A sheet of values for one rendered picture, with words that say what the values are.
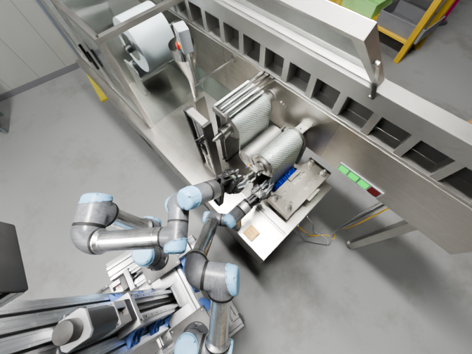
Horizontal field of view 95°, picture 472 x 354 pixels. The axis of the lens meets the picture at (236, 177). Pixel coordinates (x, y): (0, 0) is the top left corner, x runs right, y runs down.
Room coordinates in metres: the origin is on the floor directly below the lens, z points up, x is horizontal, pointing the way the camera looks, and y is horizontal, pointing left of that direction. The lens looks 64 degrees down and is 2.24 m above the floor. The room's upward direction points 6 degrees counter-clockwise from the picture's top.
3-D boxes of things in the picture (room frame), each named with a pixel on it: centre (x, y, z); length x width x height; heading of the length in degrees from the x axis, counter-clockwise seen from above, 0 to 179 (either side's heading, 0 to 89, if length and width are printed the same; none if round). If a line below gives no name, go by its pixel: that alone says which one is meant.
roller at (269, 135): (0.70, -0.17, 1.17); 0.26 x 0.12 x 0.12; 128
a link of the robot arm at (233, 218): (0.31, 0.03, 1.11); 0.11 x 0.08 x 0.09; 128
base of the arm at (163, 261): (0.18, 0.54, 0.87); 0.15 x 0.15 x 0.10
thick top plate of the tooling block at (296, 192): (0.48, -0.38, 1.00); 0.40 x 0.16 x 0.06; 128
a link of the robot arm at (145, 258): (0.18, 0.54, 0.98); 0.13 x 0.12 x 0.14; 176
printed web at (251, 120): (0.70, -0.16, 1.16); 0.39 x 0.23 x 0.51; 38
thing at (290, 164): (0.55, -0.28, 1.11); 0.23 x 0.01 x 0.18; 128
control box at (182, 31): (0.98, 0.18, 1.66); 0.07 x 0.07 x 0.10; 21
